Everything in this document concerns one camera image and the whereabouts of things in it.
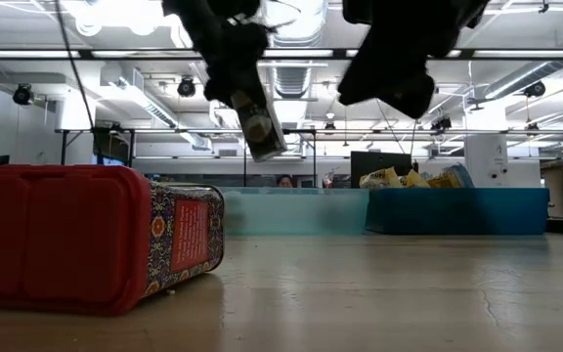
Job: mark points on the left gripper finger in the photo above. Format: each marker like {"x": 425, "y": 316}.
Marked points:
{"x": 219, "y": 80}
{"x": 249, "y": 78}

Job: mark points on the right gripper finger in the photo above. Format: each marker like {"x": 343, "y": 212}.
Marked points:
{"x": 372, "y": 78}

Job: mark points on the herb spice jar white label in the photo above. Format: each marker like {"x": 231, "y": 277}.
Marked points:
{"x": 262, "y": 127}

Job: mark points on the white yellow snack bag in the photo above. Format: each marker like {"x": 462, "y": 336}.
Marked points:
{"x": 379, "y": 178}

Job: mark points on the blue white snack bag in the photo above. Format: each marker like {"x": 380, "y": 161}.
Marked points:
{"x": 457, "y": 177}

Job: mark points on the smoked paprika tin red lid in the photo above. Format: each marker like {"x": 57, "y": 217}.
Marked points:
{"x": 66, "y": 234}

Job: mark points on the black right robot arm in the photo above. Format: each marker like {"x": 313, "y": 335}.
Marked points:
{"x": 408, "y": 12}

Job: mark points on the black ceiling spotlight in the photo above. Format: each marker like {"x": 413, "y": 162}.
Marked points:
{"x": 186, "y": 87}
{"x": 534, "y": 89}
{"x": 22, "y": 94}

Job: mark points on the black monitor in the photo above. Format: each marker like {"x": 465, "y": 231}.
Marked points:
{"x": 379, "y": 166}

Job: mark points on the person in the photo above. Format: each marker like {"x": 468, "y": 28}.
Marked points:
{"x": 285, "y": 182}

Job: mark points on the dark background screen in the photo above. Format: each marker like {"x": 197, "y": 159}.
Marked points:
{"x": 110, "y": 146}

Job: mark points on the light green plastic bin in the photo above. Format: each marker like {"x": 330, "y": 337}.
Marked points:
{"x": 296, "y": 212}

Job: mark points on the teal blue plastic bin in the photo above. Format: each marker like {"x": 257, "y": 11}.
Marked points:
{"x": 457, "y": 212}

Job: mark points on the silver air duct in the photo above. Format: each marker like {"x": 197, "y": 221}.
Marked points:
{"x": 293, "y": 78}

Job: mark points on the black background rack frame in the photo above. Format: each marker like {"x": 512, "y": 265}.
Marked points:
{"x": 164, "y": 131}

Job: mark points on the black aluminium table frame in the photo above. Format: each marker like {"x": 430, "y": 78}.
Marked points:
{"x": 115, "y": 54}

